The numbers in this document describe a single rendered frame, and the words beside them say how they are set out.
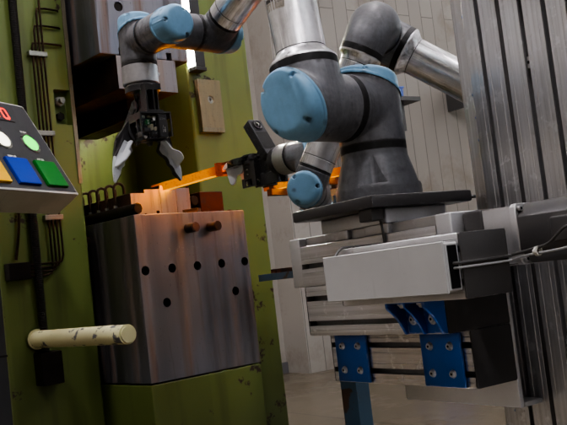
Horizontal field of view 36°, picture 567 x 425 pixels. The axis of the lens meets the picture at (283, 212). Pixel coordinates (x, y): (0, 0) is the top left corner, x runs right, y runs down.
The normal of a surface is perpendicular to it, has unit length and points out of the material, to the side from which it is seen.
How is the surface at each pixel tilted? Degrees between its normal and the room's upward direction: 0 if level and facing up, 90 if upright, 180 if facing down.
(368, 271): 90
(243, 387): 90
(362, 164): 72
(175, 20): 90
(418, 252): 90
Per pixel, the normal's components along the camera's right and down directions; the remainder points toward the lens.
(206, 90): 0.67, -0.13
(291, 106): -0.71, 0.17
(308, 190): -0.18, -0.05
